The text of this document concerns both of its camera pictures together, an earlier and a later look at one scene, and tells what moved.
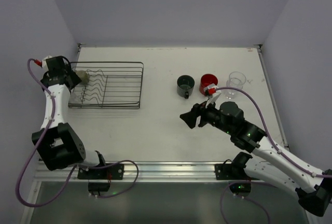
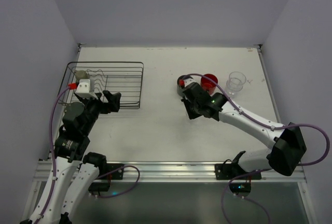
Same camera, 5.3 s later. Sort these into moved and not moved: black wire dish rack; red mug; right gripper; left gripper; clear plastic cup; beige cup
Moved: right gripper; left gripper
Not moved: black wire dish rack; beige cup; clear plastic cup; red mug
